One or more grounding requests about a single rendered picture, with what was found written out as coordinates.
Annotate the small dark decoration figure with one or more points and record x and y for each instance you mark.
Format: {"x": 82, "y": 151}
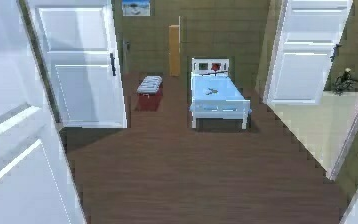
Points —
{"x": 211, "y": 90}

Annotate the red bench with striped cushion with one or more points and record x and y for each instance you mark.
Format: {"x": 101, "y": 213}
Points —
{"x": 149, "y": 91}

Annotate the white bed with blue sheet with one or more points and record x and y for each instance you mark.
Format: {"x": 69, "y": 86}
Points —
{"x": 217, "y": 95}

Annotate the red pillow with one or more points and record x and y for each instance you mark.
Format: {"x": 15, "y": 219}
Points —
{"x": 215, "y": 67}

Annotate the tall orange wooden cupboard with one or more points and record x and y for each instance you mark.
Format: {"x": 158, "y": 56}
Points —
{"x": 174, "y": 50}

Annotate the white panelled room door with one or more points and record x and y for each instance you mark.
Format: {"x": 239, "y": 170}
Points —
{"x": 307, "y": 56}
{"x": 13, "y": 140}
{"x": 83, "y": 66}

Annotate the framed beach picture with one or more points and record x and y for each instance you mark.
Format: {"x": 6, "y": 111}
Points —
{"x": 136, "y": 7}

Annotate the dark house plant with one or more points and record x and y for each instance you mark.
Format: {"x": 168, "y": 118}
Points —
{"x": 343, "y": 81}

